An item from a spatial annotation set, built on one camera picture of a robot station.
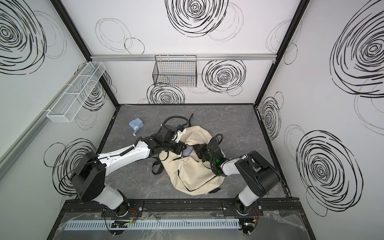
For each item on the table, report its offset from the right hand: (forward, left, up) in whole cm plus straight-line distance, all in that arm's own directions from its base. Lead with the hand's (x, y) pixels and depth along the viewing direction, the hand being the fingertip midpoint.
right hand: (191, 148), depth 87 cm
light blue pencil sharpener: (+18, +40, -3) cm, 44 cm away
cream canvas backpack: (-14, +2, -1) cm, 15 cm away
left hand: (-1, +3, +3) cm, 5 cm away
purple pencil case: (-3, +3, 0) cm, 4 cm away
